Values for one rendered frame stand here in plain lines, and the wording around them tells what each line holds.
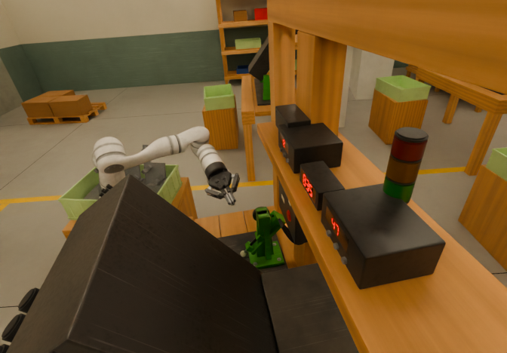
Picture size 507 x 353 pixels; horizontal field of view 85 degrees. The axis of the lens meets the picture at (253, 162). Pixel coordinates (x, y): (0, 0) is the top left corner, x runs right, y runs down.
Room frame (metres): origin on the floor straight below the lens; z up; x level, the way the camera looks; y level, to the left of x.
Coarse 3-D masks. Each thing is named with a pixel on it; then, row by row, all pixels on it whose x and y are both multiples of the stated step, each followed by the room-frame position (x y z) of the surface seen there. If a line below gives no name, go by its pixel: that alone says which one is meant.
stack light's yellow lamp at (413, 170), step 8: (392, 160) 0.40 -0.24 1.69; (392, 168) 0.40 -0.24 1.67; (400, 168) 0.39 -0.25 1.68; (408, 168) 0.38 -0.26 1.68; (416, 168) 0.39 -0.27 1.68; (392, 176) 0.40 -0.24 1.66; (400, 176) 0.39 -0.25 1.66; (408, 176) 0.38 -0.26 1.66; (416, 176) 0.39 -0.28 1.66; (400, 184) 0.39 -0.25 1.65; (408, 184) 0.38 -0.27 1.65
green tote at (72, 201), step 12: (168, 168) 1.68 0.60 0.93; (84, 180) 1.60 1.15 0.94; (96, 180) 1.68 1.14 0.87; (168, 180) 1.50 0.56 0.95; (180, 180) 1.67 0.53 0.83; (72, 192) 1.47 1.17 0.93; (84, 192) 1.55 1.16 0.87; (168, 192) 1.47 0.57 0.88; (72, 204) 1.36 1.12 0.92; (84, 204) 1.35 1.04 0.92; (72, 216) 1.37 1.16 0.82
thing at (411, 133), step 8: (400, 128) 0.43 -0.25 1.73; (408, 128) 0.42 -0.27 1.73; (416, 128) 0.42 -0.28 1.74; (400, 136) 0.40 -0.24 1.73; (408, 136) 0.40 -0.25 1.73; (416, 136) 0.39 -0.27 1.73; (424, 136) 0.39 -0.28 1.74; (392, 144) 0.42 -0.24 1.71; (400, 144) 0.40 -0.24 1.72; (408, 144) 0.39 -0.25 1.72; (416, 144) 0.39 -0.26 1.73; (424, 144) 0.39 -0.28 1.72; (392, 152) 0.41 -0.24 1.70; (400, 152) 0.39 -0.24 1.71; (408, 152) 0.39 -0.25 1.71; (416, 152) 0.38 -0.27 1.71; (400, 160) 0.39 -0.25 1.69; (408, 160) 0.39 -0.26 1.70; (416, 160) 0.38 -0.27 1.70
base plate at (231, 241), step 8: (248, 232) 1.04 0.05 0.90; (224, 240) 1.00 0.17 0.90; (232, 240) 0.99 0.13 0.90; (240, 240) 0.99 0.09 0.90; (248, 240) 0.99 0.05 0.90; (272, 240) 0.97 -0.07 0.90; (232, 248) 0.94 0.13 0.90; (240, 248) 0.94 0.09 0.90; (280, 248) 0.92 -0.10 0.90; (248, 256) 0.88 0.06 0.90; (264, 272) 0.79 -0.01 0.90
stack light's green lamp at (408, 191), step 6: (384, 180) 0.42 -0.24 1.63; (384, 186) 0.41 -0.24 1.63; (390, 186) 0.40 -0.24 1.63; (396, 186) 0.39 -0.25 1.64; (402, 186) 0.38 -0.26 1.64; (408, 186) 0.38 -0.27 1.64; (390, 192) 0.39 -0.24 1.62; (396, 192) 0.39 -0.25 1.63; (402, 192) 0.38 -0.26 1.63; (408, 192) 0.38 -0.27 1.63; (402, 198) 0.38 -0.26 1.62; (408, 198) 0.39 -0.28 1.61
